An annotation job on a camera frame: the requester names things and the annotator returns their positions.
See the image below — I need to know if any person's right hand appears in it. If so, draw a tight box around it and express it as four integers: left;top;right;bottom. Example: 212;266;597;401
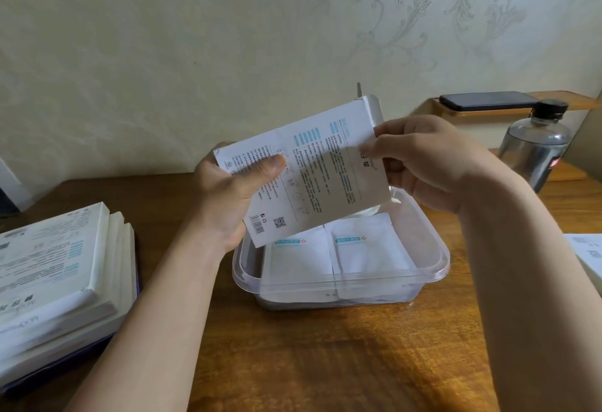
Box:
359;115;518;215

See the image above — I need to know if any person's left hand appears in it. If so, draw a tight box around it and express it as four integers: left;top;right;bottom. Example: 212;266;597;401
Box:
187;141;287;253

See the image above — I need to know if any clear plastic container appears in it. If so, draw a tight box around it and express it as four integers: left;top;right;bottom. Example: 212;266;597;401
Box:
231;186;451;312

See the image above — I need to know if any white box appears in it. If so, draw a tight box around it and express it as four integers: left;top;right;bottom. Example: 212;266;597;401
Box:
214;82;392;249
564;233;602;296

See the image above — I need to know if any stack of white boxes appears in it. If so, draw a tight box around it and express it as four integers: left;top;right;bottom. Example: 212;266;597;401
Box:
0;201;141;394

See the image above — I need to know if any person's right forearm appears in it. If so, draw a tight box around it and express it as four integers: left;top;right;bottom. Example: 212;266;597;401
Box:
458;174;602;412

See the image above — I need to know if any person's left forearm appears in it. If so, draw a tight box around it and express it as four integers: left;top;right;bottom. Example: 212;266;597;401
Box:
65;223;236;412

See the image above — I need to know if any black smartphone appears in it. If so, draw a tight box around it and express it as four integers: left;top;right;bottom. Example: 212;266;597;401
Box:
438;91;539;112

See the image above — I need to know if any clear bottle with black cap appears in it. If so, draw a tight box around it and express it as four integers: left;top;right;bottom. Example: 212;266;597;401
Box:
497;99;573;194

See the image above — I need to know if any small wooden desk shelf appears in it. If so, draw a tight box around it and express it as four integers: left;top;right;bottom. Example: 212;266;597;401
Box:
430;91;601;182

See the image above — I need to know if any white bookshelf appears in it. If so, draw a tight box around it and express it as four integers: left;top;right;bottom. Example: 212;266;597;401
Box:
0;155;34;215

